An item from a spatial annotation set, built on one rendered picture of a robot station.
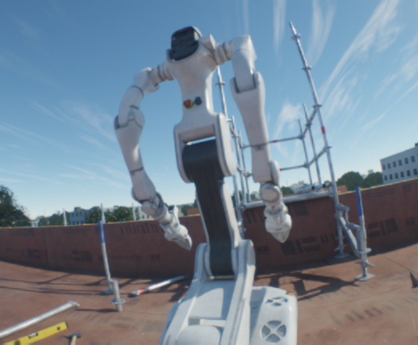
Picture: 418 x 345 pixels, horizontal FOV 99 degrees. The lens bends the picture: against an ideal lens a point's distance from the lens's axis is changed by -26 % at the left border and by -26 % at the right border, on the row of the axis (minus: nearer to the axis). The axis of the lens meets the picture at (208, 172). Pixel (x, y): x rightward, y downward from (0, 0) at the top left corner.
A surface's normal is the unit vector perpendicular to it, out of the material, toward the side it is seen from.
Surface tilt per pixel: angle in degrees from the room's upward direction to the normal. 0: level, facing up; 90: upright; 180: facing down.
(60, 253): 90
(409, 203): 90
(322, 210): 90
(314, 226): 90
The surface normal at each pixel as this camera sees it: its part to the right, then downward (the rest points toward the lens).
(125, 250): -0.25, -0.11
